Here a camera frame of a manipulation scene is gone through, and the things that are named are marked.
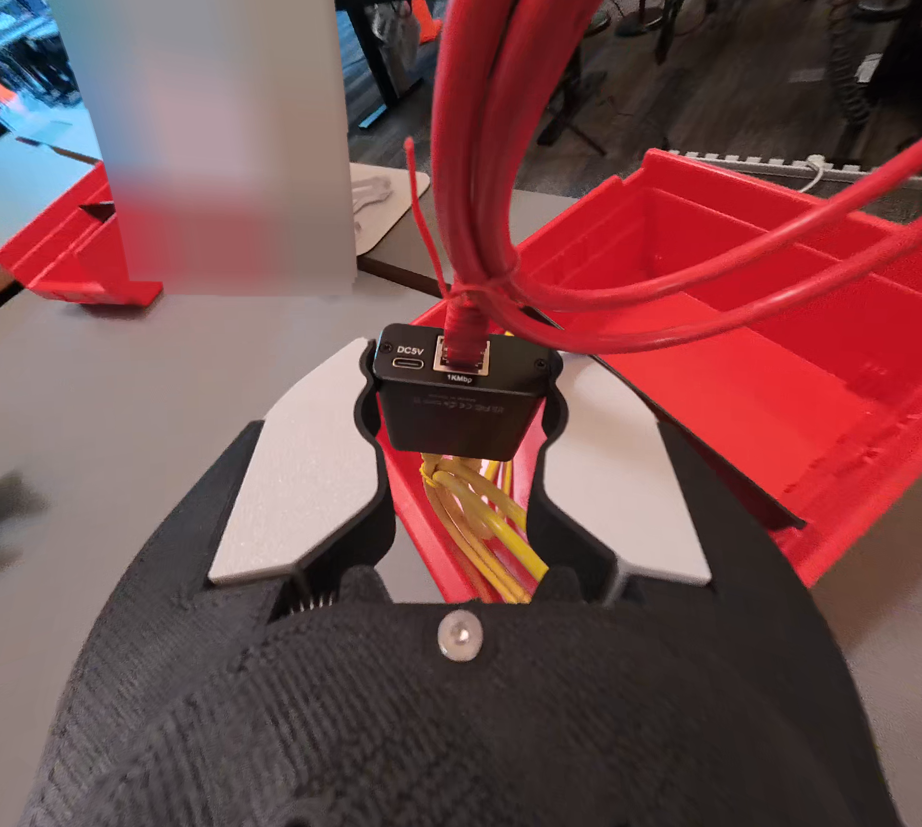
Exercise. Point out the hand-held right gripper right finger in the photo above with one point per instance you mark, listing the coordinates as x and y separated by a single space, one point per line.
627 481

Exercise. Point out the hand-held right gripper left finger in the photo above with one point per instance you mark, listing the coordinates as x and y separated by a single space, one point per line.
302 481

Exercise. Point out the black ethernet splitter box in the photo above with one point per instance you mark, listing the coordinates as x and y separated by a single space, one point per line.
461 402

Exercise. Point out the white plug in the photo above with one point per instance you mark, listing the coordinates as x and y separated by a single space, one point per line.
815 168

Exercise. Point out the red plastic compartment bin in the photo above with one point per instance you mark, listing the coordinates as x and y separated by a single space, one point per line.
720 351

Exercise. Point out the grey mat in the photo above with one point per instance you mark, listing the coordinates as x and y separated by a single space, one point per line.
400 215

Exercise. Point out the white metal part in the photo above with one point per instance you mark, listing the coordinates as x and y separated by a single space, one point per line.
371 189

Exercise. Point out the white power strip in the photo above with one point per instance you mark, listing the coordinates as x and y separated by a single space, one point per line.
749 162

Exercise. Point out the black stool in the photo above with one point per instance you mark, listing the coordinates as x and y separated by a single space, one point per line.
573 99

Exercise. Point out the grey bag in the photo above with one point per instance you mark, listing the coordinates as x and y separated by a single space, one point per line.
395 42

